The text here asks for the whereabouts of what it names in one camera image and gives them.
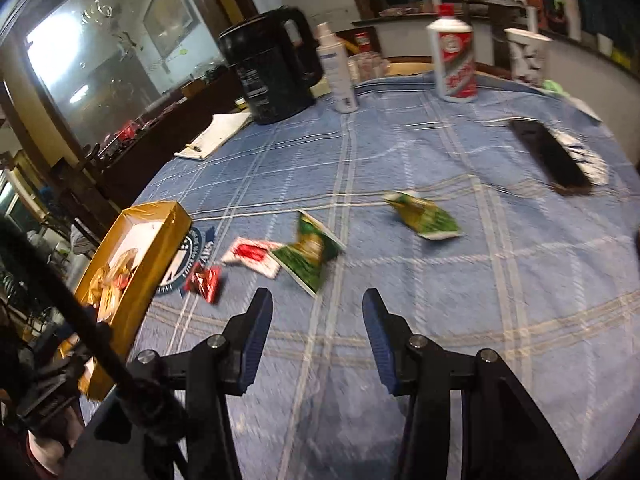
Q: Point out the black smartphone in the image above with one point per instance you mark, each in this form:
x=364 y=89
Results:
x=550 y=155

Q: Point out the small red snack packet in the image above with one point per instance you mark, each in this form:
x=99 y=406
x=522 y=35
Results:
x=205 y=282

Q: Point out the framed wall picture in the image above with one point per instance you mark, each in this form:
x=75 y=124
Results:
x=170 y=10

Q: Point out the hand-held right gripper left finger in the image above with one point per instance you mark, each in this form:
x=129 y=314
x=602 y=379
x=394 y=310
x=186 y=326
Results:
x=257 y=340

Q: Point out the white pump bottle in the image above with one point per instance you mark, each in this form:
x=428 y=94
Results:
x=531 y=17

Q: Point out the black electric kettle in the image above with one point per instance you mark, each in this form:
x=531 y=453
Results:
x=270 y=70

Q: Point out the dark wooden sideboard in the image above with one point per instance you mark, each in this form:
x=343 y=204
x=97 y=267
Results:
x=150 y=160

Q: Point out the gold cardboard box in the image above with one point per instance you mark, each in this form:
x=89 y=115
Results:
x=157 y=260

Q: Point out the dark wooden chair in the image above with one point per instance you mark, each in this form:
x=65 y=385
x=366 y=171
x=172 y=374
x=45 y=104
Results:
x=500 y=35

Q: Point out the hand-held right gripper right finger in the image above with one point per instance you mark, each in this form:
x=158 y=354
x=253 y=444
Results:
x=374 y=340

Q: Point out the white liquor bottle red label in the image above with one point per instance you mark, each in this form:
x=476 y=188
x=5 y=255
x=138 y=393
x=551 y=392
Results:
x=452 y=55

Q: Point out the white tumbler with straw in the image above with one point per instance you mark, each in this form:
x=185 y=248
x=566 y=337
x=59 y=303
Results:
x=571 y=15

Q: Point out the small white cup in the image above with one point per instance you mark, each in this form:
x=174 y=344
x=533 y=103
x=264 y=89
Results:
x=605 y=45

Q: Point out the white notepad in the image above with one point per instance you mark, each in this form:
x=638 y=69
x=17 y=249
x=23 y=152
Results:
x=220 y=132

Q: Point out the floral paper cup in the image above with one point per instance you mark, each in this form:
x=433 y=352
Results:
x=527 y=57

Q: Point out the white spray bottle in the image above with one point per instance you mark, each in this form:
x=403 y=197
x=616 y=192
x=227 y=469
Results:
x=340 y=75

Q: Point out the clear bottle with red cap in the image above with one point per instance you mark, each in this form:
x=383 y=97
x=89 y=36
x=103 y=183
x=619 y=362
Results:
x=367 y=62

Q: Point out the red and white snack packet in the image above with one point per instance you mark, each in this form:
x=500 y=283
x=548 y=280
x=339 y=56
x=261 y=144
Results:
x=250 y=252

